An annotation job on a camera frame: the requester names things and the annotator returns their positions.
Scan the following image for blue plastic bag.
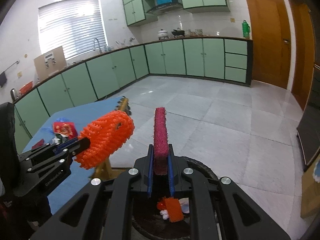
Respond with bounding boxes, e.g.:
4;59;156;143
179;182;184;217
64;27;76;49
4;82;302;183
41;116;68;134

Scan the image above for range hood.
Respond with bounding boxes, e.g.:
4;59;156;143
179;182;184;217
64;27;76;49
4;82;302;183
146;2;183;15

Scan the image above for orange foam net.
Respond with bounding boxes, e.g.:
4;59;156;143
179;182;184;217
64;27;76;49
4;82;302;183
74;111;135;169
164;197;184;223

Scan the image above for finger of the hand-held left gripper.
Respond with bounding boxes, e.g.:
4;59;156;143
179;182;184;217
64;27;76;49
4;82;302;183
25;137;91;174
17;141;73;160

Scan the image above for red printed packet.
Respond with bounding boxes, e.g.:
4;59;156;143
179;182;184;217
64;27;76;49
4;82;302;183
53;122;76;138

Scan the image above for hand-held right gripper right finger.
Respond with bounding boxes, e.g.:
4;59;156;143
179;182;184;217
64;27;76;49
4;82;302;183
167;144;292;240

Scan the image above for green carton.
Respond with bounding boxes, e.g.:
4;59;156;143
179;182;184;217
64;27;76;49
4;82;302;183
54;134;71;145

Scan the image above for red basin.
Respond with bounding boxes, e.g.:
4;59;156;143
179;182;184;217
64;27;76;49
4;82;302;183
19;81;34;93

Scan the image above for cardboard box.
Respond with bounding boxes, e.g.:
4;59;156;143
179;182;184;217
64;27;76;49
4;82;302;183
34;46;67;80

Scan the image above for black glass cabinet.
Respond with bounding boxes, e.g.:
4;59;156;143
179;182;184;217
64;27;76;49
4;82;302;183
296;62;320;173

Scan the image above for white window blinds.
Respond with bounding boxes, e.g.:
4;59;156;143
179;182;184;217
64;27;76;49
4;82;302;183
37;0;108;62

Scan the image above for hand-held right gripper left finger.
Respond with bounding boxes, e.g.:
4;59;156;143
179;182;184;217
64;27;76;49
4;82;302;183
30;144;154;240

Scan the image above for wooden side cabinet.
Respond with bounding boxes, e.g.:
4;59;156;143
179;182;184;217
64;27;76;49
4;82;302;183
300;152;320;219

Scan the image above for black waste bin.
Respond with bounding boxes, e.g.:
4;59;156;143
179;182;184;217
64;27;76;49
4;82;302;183
105;156;223;240

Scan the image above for green thermos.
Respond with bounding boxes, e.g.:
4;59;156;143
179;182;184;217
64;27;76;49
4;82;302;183
242;19;251;39

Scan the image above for green base cabinets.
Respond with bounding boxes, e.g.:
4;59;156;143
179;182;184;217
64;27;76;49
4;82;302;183
12;37;253;154

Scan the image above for light blue cloth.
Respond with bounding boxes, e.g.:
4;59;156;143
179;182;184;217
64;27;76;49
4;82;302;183
312;159;320;183

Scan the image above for blue tablecloth table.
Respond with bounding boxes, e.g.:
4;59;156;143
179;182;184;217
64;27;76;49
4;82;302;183
21;97;129;202

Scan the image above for wooden door with handle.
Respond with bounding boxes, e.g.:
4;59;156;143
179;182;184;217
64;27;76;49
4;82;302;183
242;0;292;90

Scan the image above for metal towel rail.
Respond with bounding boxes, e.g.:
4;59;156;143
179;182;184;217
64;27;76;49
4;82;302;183
0;60;20;74

